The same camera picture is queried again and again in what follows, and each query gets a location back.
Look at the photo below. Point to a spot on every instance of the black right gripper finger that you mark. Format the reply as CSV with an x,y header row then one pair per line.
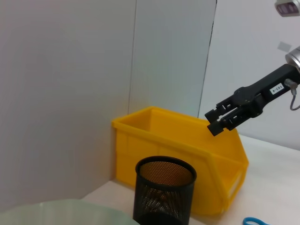
x,y
218,111
222,125

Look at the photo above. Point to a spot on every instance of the yellow plastic bin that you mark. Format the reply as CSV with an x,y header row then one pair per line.
x,y
178,131

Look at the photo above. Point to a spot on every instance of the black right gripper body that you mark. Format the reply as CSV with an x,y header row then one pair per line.
x,y
260,91

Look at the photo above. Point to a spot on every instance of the black mesh pen holder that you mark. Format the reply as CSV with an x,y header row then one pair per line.
x,y
161,201

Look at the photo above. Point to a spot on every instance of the green glass fruit plate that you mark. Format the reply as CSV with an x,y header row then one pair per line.
x,y
58,212

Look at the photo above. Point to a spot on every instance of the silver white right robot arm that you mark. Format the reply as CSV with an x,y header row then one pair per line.
x,y
294,57

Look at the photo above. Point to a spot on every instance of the blue scissors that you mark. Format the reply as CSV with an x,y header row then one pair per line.
x,y
255,220

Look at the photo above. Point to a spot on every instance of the grey background device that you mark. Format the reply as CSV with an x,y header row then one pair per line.
x,y
288,8

